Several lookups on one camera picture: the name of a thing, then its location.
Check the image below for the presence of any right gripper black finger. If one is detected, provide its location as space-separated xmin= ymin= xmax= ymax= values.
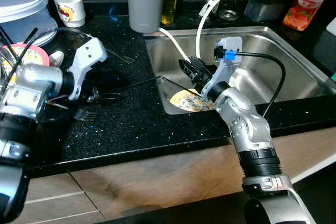
xmin=178 ymin=58 xmax=203 ymax=78
xmin=186 ymin=71 xmax=208 ymax=91

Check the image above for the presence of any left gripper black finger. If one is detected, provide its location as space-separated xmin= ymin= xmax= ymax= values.
xmin=92 ymin=92 xmax=125 ymax=104
xmin=94 ymin=71 xmax=127 ymax=91

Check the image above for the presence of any black chopstick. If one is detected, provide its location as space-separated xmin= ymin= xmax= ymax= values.
xmin=0 ymin=27 xmax=40 ymax=86
xmin=163 ymin=76 xmax=187 ymax=92
xmin=118 ymin=76 xmax=161 ymax=90

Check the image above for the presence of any lemon pattern plate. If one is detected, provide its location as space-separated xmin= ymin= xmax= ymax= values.
xmin=169 ymin=89 xmax=216 ymax=113

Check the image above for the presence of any thin silver metal spoon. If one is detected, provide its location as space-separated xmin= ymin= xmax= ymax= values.
xmin=105 ymin=47 xmax=135 ymax=63

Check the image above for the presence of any white ceramic spoon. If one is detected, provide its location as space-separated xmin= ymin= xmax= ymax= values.
xmin=49 ymin=51 xmax=65 ymax=67

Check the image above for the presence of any round metal sink fitting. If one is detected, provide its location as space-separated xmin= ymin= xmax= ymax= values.
xmin=218 ymin=9 xmax=241 ymax=23

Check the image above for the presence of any pink rimmed lemon plate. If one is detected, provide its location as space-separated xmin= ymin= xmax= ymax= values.
xmin=0 ymin=43 xmax=50 ymax=86

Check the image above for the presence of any grey tumbler with red label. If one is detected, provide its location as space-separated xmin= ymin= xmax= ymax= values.
xmin=126 ymin=0 xmax=167 ymax=33

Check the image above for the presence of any white printed cup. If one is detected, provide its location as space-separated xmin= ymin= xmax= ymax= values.
xmin=54 ymin=0 xmax=86 ymax=28

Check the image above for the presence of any stainless steel sink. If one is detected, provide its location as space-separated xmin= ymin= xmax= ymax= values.
xmin=144 ymin=25 xmax=336 ymax=115

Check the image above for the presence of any beige cabinet front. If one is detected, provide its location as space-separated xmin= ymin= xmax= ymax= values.
xmin=0 ymin=127 xmax=336 ymax=224

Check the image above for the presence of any peach dish soap bottle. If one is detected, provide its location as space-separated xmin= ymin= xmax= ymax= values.
xmin=283 ymin=0 xmax=336 ymax=31

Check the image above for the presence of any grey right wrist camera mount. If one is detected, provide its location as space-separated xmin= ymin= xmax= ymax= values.
xmin=202 ymin=36 xmax=243 ymax=99

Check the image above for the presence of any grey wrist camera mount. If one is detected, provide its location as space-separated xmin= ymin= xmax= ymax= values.
xmin=67 ymin=36 xmax=109 ymax=102
xmin=202 ymin=36 xmax=243 ymax=99

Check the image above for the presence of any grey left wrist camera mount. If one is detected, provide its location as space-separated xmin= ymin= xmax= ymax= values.
xmin=67 ymin=36 xmax=109 ymax=102

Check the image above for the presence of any white flexible hose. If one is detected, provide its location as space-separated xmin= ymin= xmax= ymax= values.
xmin=156 ymin=0 xmax=260 ymax=65

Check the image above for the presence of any black cable with blue tape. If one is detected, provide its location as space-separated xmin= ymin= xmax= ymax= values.
xmin=214 ymin=47 xmax=287 ymax=119

